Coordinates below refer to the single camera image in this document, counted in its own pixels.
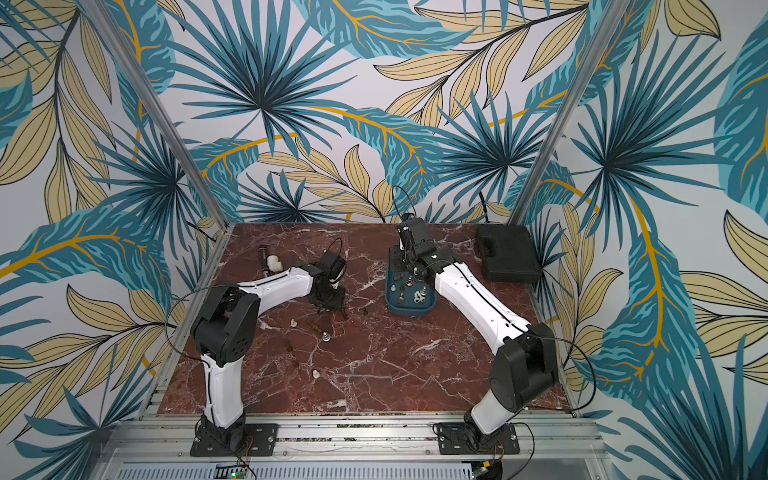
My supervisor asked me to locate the teal plastic storage box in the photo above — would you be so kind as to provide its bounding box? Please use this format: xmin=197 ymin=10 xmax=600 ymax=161
xmin=385 ymin=245 xmax=438 ymax=317

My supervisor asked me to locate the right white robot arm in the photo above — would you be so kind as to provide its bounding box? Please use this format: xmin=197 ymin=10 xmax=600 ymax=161
xmin=397 ymin=214 xmax=559 ymax=440

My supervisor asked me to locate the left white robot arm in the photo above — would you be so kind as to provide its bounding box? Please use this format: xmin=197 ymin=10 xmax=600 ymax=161
xmin=190 ymin=250 xmax=346 ymax=433

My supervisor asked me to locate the white pipe elbow fitting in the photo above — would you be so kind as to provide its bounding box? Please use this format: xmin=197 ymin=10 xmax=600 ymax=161
xmin=267 ymin=255 xmax=284 ymax=273

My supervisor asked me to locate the black plastic tool case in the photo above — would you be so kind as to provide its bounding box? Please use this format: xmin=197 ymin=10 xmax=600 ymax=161
xmin=475 ymin=224 xmax=542 ymax=284

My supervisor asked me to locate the black orange screwdriver handle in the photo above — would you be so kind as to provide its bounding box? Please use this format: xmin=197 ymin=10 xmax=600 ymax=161
xmin=257 ymin=245 xmax=271 ymax=278

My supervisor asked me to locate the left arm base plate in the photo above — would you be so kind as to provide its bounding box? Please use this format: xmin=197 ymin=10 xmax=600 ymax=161
xmin=190 ymin=418 xmax=278 ymax=457

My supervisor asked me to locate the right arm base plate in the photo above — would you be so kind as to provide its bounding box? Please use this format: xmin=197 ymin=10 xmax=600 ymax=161
xmin=432 ymin=422 xmax=520 ymax=456

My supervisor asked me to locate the aluminium frame rail front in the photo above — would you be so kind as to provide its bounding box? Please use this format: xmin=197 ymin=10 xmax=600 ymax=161
xmin=90 ymin=412 xmax=618 ymax=479

